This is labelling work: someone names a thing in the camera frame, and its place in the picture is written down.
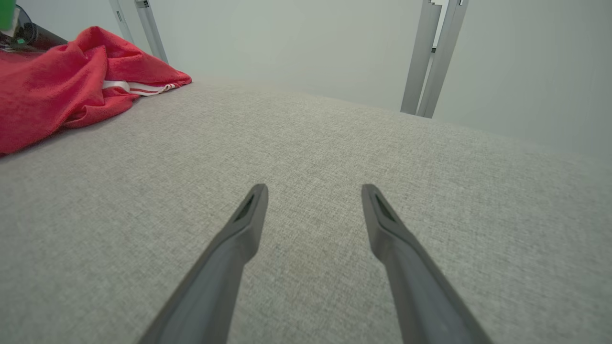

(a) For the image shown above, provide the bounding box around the grey fabric sofa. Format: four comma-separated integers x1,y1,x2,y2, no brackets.
0,76,612,344

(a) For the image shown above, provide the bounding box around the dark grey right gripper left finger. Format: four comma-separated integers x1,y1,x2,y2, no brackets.
138,183,269,344

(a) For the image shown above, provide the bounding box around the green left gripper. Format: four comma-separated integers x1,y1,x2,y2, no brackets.
0,0,68,52

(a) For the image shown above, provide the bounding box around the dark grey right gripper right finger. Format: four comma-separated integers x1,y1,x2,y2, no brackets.
361,183,493,344

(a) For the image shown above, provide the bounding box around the red white basketball jersey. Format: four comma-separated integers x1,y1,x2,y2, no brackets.
0,26,193,156

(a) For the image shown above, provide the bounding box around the grey double partition post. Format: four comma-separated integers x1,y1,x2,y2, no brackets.
401,0,470,118

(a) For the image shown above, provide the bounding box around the grey metal post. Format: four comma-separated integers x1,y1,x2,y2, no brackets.
134,0,169,64
108,0,135,44

